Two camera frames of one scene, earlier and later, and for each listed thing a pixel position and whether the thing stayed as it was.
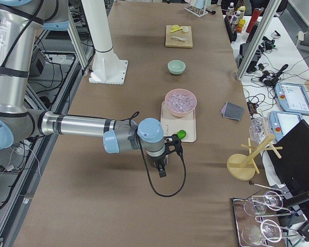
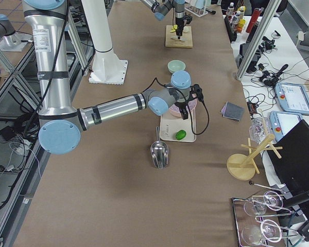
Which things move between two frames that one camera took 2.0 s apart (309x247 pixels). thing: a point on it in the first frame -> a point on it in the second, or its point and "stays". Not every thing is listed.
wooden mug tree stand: [243, 166] stays
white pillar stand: [107, 68] stays
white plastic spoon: [182, 39] stays
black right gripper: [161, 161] -> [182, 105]
